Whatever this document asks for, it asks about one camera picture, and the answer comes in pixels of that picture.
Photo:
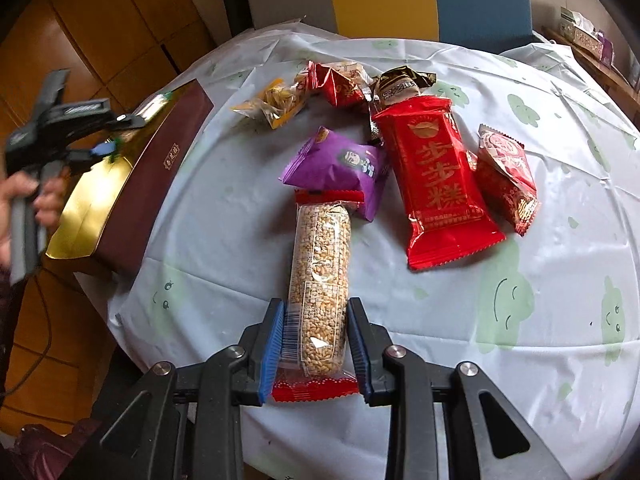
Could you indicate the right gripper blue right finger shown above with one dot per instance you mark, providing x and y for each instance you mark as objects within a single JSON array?
[{"x": 360, "y": 341}]

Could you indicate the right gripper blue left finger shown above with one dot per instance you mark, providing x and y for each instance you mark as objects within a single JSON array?
[{"x": 268, "y": 347}]

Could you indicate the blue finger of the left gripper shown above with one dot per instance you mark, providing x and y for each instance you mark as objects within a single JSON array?
[{"x": 105, "y": 149}]

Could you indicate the clear puffed grain bar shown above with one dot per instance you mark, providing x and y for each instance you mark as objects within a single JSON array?
[{"x": 311, "y": 367}]

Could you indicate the large red cake packet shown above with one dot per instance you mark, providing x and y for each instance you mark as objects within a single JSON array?
[{"x": 448, "y": 216}]

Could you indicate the yellow pistachio nut bag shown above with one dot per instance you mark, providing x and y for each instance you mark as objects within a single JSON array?
[{"x": 277, "y": 103}]

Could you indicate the purple snack packet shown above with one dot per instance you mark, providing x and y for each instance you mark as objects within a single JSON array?
[{"x": 329, "y": 161}]

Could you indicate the red white patterned snack packet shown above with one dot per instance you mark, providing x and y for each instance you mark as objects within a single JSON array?
[{"x": 503, "y": 175}]

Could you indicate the small red gold candy packet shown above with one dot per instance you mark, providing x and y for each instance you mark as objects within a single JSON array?
[{"x": 343, "y": 96}]

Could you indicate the beige snack packet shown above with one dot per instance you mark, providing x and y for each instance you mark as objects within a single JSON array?
[{"x": 318, "y": 75}]

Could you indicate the brown gold chocolate packet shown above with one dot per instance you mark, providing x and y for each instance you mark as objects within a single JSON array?
[{"x": 393, "y": 86}]

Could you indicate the person's left hand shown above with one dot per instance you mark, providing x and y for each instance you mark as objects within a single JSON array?
[{"x": 48, "y": 205}]

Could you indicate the maroon gold gift box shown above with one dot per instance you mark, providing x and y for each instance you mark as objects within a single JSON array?
[{"x": 108, "y": 218}]

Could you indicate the white green patterned tablecloth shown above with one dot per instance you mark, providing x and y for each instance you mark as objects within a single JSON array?
[{"x": 552, "y": 317}]

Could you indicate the wooden side shelf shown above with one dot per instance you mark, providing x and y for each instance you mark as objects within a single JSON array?
[{"x": 613, "y": 83}]

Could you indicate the tissue box on shelf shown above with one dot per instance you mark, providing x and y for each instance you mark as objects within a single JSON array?
[{"x": 577, "y": 29}]

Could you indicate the purple packet on shelf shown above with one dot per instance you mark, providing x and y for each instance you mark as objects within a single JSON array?
[{"x": 607, "y": 52}]

